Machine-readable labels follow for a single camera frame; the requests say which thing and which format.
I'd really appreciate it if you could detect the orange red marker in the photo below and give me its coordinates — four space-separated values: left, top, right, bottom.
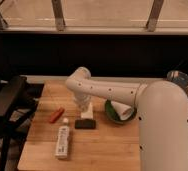
49 107 65 123

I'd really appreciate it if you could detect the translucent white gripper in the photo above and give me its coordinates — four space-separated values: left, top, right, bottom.
74 93 91 112

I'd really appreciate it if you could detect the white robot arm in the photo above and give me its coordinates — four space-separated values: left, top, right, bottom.
65 67 188 171

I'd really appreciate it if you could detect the white tube bottle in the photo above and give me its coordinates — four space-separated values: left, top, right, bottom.
55 118 70 159

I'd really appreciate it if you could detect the black chair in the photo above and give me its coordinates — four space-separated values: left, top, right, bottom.
0 76 43 171

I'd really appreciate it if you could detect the white paper cup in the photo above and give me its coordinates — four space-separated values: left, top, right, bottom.
111 101 134 121

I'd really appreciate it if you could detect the black rectangular block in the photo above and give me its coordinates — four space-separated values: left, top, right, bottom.
75 119 96 129

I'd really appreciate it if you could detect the white sponge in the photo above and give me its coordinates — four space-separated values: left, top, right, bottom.
81 103 93 119

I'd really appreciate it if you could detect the round metal lamp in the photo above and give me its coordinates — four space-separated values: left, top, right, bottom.
167 70 188 96

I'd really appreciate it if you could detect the green bowl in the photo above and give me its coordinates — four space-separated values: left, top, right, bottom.
105 100 136 124

